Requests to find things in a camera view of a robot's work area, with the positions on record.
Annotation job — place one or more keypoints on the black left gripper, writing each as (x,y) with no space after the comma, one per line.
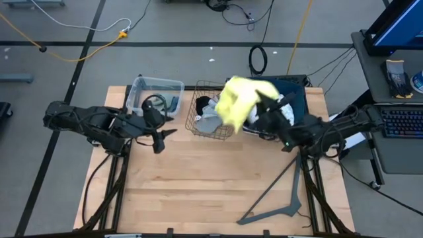
(148,122)

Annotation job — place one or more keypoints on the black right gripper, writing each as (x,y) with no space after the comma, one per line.
(276,124)

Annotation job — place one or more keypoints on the white cloth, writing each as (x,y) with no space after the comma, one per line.
(288,114)

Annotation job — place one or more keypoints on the blue cloth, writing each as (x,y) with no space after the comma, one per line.
(176,104)

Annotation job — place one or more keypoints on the sage green cloth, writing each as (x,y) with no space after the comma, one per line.
(169,100)

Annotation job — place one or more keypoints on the yellow cloth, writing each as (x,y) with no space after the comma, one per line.
(238,102)

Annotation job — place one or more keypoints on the light grey cloth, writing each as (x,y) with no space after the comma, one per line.
(208,122)

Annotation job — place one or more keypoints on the black cloth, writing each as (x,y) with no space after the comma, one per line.
(202,104)

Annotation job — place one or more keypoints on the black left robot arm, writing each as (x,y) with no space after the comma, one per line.
(82,120)

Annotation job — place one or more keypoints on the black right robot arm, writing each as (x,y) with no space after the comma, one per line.
(347,127)

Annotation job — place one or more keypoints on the blue fabric bin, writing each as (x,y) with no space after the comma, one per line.
(299,99)

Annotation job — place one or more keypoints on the clear plastic bin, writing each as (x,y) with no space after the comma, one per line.
(138,92)

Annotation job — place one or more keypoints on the white paper sheet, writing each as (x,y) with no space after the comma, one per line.
(353,140)

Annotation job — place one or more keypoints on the grey computer cart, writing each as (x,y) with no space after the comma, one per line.
(373,66)

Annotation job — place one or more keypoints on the black table clamp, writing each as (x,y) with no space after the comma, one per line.
(266,233)
(170,232)

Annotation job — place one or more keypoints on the grey V-shaped metal stand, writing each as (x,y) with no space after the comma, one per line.
(291,209)

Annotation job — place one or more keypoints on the grey black work gloves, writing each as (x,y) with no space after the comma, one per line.
(396,79)

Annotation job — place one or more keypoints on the black backlit keyboard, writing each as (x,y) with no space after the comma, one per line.
(401,122)

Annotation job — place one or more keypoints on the white blue round container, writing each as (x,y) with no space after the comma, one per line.
(418,82)

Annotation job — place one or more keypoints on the black round floor port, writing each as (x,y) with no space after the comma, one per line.
(42,49)

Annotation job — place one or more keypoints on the computer monitor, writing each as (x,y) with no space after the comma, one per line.
(403,26)

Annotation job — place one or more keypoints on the grey floor bar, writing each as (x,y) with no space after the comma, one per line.
(16,78)

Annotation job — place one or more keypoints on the black object at floor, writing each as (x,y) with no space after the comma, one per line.
(4,110)

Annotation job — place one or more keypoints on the grey equipment base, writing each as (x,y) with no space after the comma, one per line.
(33,3)

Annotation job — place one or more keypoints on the black aluminium table frame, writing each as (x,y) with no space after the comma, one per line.
(190,88)

